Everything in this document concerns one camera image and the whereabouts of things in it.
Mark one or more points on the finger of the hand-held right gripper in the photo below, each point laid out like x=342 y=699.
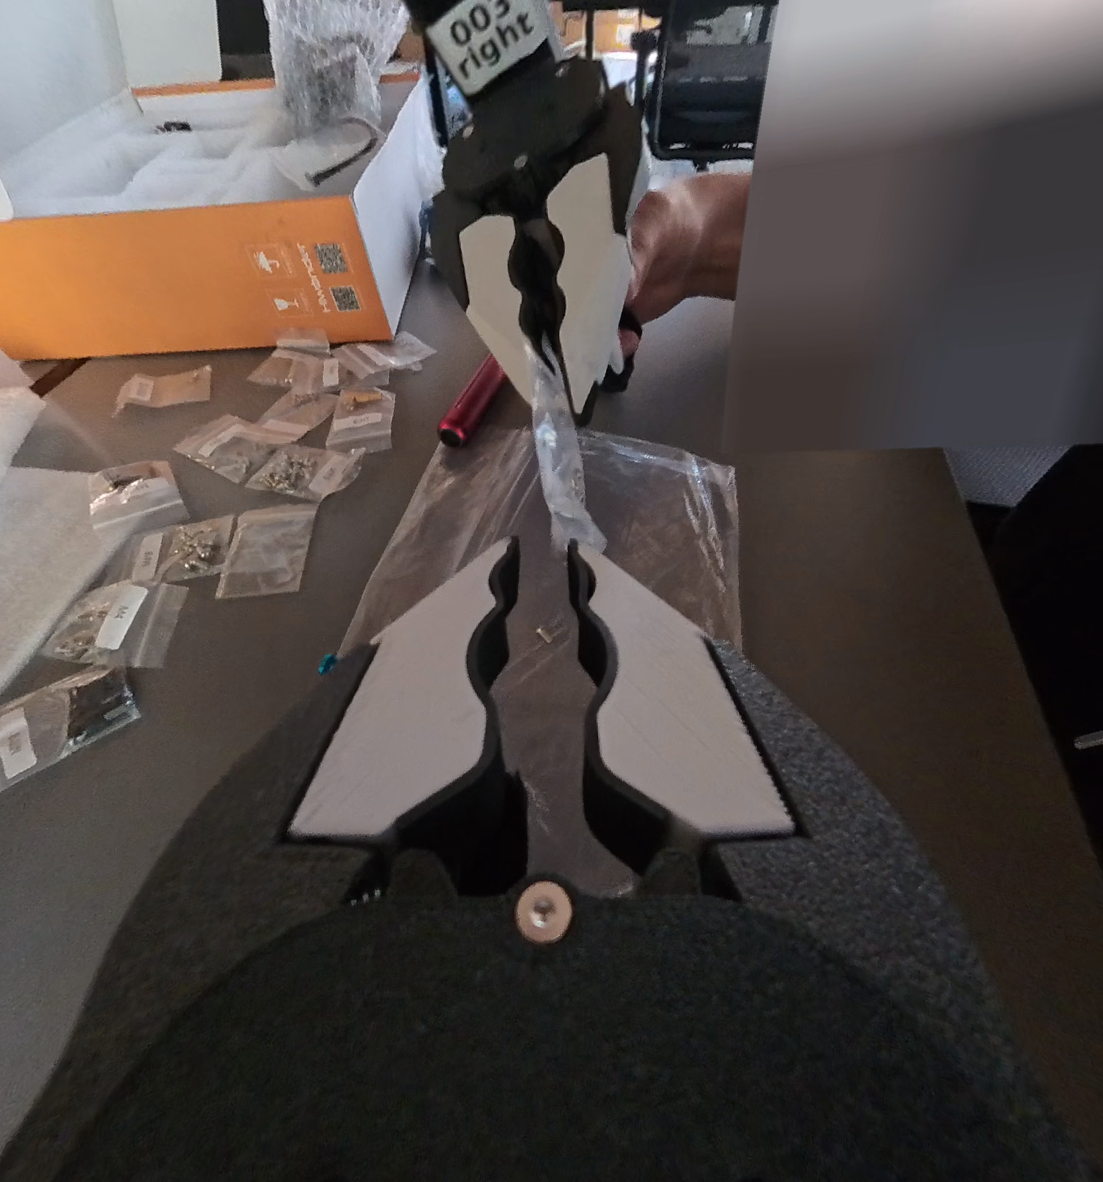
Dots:
x=597 y=276
x=496 y=295

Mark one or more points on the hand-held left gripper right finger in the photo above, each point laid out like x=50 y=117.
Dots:
x=689 y=738

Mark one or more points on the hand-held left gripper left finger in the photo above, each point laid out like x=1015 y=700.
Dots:
x=394 y=738

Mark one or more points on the small clear screw bag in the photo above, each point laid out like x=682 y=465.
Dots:
x=560 y=462

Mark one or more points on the dark desk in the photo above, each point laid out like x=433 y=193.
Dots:
x=884 y=600

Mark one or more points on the person's right hand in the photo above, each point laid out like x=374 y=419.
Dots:
x=680 y=239

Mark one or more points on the pink metal cylinder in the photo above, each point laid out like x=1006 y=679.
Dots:
x=468 y=405

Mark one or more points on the black mesh office chair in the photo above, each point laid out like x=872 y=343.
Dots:
x=709 y=92

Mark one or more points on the bubble wrap bundle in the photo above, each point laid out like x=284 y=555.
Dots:
x=330 y=72

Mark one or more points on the large clear plastic bag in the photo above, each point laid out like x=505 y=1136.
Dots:
x=663 y=516

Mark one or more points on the pile of small screw bags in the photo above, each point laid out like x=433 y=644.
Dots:
x=264 y=554

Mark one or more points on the white foam box insert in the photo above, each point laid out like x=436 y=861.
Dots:
x=192 y=166

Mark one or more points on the orange cardboard box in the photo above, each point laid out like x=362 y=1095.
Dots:
x=144 y=276

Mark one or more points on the white foam sheet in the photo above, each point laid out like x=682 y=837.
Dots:
x=25 y=600

